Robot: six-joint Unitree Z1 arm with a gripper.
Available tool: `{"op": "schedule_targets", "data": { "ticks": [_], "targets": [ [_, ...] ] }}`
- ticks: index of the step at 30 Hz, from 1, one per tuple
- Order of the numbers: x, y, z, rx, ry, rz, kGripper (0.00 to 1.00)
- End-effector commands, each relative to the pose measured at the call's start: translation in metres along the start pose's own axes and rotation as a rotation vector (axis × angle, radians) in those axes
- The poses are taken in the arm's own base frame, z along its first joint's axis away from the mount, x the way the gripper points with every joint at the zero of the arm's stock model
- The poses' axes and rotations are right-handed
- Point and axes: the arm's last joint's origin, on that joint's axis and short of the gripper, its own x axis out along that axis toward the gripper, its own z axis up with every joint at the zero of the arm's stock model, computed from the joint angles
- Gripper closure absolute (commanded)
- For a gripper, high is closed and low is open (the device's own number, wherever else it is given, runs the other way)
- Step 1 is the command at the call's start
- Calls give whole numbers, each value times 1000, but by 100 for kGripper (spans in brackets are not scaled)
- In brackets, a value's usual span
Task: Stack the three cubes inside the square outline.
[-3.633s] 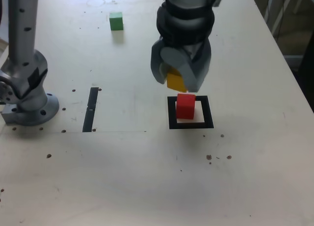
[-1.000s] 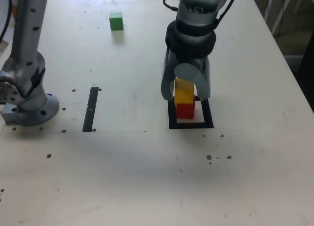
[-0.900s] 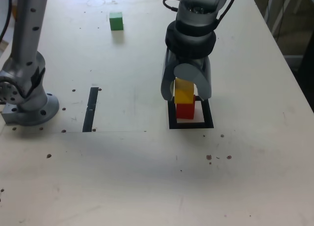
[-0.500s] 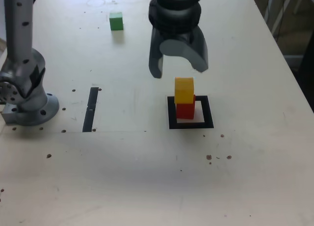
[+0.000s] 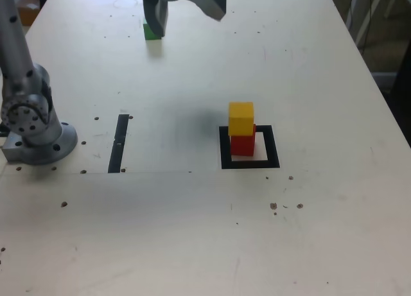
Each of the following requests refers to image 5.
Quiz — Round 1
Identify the brown cardboard box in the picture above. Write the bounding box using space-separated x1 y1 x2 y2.
17 0 41 26

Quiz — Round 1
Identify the black tape square outline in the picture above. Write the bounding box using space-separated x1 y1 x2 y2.
218 125 281 170

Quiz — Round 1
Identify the black tape strip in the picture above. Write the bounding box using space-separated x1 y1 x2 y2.
107 114 130 174

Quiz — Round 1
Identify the green cube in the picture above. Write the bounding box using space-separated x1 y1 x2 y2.
143 18 161 40

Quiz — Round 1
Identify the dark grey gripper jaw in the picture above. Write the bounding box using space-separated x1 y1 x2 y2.
143 0 170 39

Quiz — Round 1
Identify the red cube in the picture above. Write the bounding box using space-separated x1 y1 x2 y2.
230 124 257 157

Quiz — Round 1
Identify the white metal frame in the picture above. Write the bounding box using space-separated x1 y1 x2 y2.
345 0 405 49

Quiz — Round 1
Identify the yellow cube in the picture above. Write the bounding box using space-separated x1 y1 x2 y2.
228 101 255 136

